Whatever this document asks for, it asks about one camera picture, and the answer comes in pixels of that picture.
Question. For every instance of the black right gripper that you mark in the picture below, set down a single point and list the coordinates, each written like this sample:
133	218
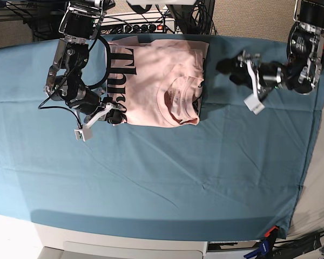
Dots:
107	110

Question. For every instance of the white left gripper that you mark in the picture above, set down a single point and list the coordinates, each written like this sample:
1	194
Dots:
244	70

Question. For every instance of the pink T-shirt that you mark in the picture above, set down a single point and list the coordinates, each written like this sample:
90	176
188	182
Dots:
158	83

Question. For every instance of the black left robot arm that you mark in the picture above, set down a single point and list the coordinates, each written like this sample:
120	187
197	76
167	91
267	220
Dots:
305	59

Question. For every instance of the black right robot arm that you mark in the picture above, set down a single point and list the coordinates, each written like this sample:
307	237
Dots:
80	23

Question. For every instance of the white power strip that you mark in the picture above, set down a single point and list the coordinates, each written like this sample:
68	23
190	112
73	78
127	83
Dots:
116	29

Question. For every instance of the orange blue clamp bottom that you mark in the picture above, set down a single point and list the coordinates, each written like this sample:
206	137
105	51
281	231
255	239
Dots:
266	245

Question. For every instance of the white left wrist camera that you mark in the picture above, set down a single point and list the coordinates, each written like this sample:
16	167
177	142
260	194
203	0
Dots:
254	104

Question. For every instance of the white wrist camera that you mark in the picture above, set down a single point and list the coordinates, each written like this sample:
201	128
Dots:
254	104
83	134

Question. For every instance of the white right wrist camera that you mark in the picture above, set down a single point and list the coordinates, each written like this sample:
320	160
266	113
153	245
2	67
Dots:
83	134

